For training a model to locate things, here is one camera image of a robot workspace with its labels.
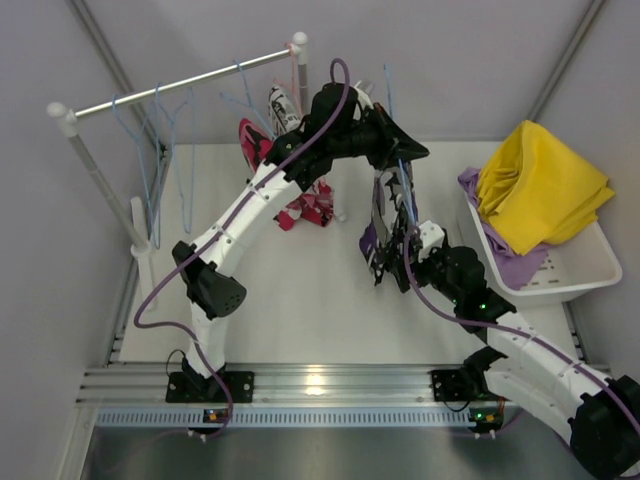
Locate grey black white camouflage trousers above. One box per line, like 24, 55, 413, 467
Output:
359, 162, 418, 293

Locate purple trousers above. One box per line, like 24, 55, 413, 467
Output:
457, 167, 550, 290

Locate yellow trousers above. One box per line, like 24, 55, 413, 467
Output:
476, 120, 615, 256

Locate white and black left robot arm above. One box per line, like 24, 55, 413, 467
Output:
166, 82, 429, 403

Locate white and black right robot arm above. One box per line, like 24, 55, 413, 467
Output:
394, 241, 639, 479

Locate pink camouflage trousers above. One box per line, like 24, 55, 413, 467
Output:
238, 118, 334, 231

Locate white black print trousers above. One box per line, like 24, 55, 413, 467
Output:
268, 84, 301, 137

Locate white plastic basket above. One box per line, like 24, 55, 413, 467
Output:
457, 191, 622, 308

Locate white and metal clothes rack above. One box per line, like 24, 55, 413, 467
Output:
47, 32, 309, 304

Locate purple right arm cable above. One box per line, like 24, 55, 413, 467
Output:
402, 225, 640, 441

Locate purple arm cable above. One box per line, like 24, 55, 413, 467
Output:
402, 225, 640, 441
133, 57, 351, 441

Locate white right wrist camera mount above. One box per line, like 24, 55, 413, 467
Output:
418, 220, 445, 261

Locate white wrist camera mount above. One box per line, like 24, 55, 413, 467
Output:
418, 220, 445, 261
352, 79, 375, 108

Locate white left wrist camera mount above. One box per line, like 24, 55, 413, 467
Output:
352, 79, 375, 108

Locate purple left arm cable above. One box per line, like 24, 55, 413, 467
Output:
133, 57, 351, 441

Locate pink wire hanger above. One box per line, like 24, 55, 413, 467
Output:
273, 42, 304, 115

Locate grey slotted cable duct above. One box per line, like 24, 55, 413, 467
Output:
95, 407, 486, 428

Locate aluminium frame post right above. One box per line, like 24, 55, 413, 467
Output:
526, 0, 610, 122

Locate aluminium frame post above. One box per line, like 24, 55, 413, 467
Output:
64, 0, 157, 145
526, 0, 610, 122

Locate aluminium frame post left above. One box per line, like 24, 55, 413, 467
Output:
64, 0, 157, 145

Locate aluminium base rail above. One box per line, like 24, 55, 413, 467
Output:
74, 362, 611, 407

